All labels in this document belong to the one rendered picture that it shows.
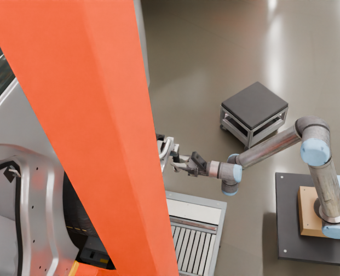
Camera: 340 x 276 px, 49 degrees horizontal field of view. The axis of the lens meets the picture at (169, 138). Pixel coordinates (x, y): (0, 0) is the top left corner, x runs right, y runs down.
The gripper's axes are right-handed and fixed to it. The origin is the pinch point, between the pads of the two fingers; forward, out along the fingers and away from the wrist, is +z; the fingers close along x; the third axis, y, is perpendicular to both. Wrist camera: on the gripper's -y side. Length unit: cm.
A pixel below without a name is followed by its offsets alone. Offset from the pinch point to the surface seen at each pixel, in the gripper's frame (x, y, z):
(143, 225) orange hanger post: -76, -81, -18
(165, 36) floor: 215, 83, 70
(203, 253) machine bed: -17, 77, -20
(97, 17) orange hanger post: -73, -138, -18
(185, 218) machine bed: 7, 82, -1
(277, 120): 101, 67, -57
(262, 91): 113, 49, -41
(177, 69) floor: 165, 83, 44
